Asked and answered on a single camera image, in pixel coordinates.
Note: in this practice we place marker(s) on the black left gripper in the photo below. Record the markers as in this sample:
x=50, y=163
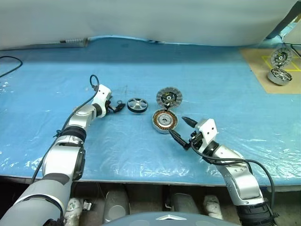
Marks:
x=110, y=106

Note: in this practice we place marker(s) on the round silver motor lid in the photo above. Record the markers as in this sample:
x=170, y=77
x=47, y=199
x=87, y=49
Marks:
x=169, y=97
x=281, y=57

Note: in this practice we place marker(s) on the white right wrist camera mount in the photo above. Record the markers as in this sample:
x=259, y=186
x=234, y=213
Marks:
x=208, y=128

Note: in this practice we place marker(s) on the silver motor housing copper windings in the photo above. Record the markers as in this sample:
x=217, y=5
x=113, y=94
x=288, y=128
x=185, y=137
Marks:
x=164, y=120

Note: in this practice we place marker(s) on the blue plastic table sheet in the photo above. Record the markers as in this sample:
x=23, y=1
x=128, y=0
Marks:
x=141, y=70

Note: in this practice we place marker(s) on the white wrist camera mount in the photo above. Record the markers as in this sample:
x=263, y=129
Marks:
x=102, y=93
x=208, y=128

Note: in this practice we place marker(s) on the white cloth backdrop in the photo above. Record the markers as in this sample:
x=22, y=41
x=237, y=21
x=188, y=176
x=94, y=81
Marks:
x=141, y=18

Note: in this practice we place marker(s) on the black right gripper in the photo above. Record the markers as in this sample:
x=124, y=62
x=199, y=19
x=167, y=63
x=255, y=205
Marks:
x=196, y=139

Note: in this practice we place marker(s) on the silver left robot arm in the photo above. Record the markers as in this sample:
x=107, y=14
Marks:
x=63, y=160

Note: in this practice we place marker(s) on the black diagonal frame bar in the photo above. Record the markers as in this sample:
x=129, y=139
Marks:
x=284, y=21

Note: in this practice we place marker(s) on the spoked silver rotor black rim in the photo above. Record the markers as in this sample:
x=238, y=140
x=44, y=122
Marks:
x=137, y=104

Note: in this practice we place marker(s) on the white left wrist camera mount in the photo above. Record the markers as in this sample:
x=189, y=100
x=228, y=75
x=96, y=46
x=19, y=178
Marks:
x=102, y=93

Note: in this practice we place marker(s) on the white shoe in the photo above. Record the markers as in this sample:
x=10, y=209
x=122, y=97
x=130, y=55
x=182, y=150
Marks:
x=75, y=208
x=212, y=206

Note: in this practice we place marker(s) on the dark grey rounded shape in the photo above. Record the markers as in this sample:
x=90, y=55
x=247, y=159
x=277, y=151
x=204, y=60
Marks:
x=184, y=203
x=116, y=206

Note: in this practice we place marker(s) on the brown cardboard sheet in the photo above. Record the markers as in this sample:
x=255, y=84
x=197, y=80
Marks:
x=258, y=70

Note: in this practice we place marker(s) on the silver motor housing with rotor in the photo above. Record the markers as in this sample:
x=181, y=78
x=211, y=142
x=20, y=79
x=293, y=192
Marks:
x=279, y=76

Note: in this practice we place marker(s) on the grey-blue robot torso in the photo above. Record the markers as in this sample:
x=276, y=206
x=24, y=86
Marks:
x=164, y=220

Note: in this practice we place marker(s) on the grey power strip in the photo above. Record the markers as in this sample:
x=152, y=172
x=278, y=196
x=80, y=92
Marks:
x=75, y=41

